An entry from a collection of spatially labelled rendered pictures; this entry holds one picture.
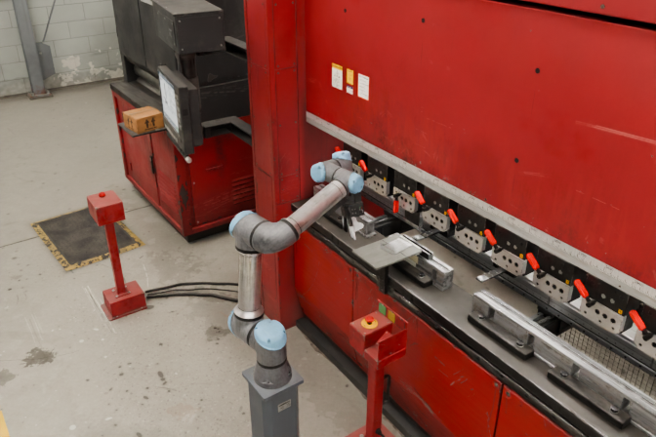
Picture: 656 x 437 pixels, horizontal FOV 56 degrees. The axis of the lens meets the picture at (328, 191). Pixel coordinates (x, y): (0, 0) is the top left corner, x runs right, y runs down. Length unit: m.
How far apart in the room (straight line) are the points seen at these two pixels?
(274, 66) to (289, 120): 0.31
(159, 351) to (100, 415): 0.53
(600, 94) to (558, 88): 0.15
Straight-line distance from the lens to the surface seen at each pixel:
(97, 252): 4.99
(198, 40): 3.16
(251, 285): 2.36
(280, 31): 3.17
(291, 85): 3.27
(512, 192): 2.35
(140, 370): 3.85
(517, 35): 2.21
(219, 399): 3.58
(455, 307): 2.75
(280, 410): 2.55
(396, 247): 2.87
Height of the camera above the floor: 2.50
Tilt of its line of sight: 26 degrees down
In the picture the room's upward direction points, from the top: straight up
